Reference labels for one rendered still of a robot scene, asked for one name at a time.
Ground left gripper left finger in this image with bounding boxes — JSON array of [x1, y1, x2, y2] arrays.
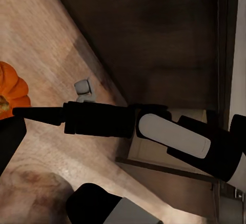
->
[[0, 115, 27, 176]]

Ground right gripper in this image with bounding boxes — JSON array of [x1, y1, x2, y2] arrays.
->
[[12, 101, 114, 137]]

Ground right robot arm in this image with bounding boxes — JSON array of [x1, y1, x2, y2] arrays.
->
[[12, 77, 246, 193]]

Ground pumpkin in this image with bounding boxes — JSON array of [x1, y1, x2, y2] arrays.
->
[[0, 61, 31, 120]]

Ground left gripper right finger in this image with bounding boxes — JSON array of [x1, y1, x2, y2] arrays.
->
[[230, 114, 246, 156]]

